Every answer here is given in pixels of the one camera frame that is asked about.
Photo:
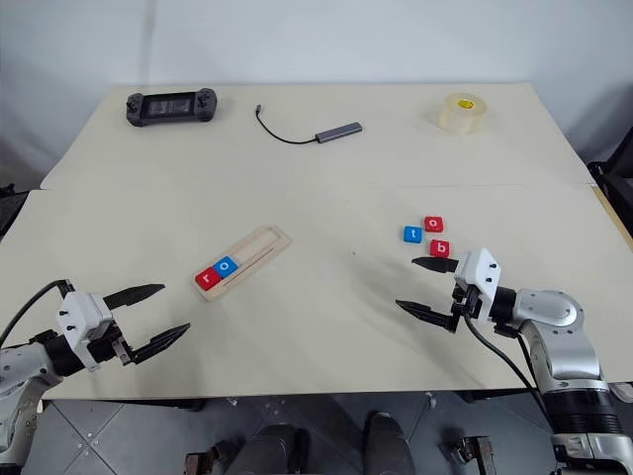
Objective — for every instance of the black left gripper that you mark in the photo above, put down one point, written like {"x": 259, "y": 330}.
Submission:
{"x": 106, "y": 346}

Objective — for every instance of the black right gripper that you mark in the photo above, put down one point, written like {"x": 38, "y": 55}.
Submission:
{"x": 467, "y": 303}

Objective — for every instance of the red letter tile b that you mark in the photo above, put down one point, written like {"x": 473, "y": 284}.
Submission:
{"x": 440, "y": 248}

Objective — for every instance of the blue letter tile t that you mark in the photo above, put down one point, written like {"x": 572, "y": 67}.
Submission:
{"x": 412, "y": 234}

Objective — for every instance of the red letter tile o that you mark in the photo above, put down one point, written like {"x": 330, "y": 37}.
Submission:
{"x": 433, "y": 224}

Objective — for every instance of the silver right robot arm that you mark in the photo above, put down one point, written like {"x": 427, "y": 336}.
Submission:
{"x": 559, "y": 316}

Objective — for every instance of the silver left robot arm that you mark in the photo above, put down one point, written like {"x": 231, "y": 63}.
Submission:
{"x": 20, "y": 366}

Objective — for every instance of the red letter tile r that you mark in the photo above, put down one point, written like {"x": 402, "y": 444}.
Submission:
{"x": 208, "y": 279}

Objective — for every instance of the blue letter tile o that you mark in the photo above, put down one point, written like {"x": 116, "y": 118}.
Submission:
{"x": 226, "y": 267}

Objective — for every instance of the wooden letter tray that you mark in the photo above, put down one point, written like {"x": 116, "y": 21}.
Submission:
{"x": 262, "y": 242}

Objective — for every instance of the dark rounded shape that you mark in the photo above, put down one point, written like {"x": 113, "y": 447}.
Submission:
{"x": 388, "y": 445}

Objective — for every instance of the clear tape roll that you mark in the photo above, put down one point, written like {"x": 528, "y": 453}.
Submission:
{"x": 462, "y": 116}

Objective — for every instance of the black object beside table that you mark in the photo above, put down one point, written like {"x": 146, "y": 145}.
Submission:
{"x": 11, "y": 203}

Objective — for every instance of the black handheld game console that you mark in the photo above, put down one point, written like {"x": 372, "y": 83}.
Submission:
{"x": 170, "y": 108}

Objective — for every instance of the black chair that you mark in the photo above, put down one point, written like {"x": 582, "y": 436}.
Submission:
{"x": 615, "y": 183}

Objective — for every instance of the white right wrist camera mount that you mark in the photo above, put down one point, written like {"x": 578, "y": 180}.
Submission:
{"x": 477, "y": 269}

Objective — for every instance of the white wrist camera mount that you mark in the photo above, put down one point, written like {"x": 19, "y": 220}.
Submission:
{"x": 477, "y": 269}
{"x": 79, "y": 312}

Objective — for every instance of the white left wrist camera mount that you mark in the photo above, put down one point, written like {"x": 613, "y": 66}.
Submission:
{"x": 79, "y": 312}

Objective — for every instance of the rusty metal table bracket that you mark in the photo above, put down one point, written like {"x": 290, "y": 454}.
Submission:
{"x": 212, "y": 457}
{"x": 475, "y": 452}

